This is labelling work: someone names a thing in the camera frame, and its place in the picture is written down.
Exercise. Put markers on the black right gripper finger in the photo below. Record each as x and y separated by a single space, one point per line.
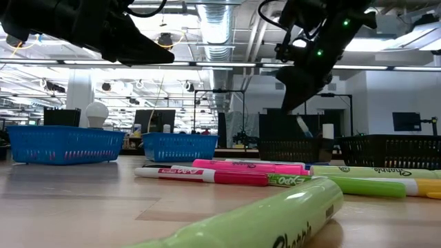
299 98
289 100

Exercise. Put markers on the pink highlighter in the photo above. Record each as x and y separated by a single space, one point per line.
248 167

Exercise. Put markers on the red Expo marker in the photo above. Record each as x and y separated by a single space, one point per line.
206 175

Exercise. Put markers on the blue plastic mesh basket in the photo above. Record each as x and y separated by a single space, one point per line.
179 147
65 144

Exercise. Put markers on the green cap Expo marker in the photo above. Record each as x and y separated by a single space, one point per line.
372 187

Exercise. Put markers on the black ceiling camera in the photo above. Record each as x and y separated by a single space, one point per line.
165 40
13 41

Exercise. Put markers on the black computer monitor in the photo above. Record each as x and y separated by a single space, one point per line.
162 120
62 118

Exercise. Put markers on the white paper roll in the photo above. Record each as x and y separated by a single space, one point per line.
328 131

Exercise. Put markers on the dark square wall vent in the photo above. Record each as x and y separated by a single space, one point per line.
331 87

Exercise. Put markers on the white building column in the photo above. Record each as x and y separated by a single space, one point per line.
79 100

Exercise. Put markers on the dark wall screen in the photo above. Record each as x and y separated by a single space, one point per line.
406 122

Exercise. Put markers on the black partition screen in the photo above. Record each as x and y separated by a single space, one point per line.
275 125

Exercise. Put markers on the person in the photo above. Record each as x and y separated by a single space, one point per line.
206 131

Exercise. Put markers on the black plastic mesh basket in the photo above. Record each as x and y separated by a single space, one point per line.
293 150
389 151

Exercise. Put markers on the black background robot arm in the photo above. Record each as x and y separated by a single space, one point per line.
243 138

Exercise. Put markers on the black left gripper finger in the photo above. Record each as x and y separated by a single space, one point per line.
138 41
120 55

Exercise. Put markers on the long ceiling light bar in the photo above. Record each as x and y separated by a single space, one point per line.
224 64

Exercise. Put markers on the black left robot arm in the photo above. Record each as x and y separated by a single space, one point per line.
34 17

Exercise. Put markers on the yellow cap white marker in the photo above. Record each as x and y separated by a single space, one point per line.
429 187

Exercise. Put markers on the light green Sharpie highlighter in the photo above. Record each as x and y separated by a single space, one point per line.
379 171
258 220

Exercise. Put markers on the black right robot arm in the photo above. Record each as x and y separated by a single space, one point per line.
330 38

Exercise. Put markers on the silver ventilation duct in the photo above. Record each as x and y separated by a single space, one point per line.
215 24

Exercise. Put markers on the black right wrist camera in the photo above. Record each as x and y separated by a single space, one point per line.
287 50

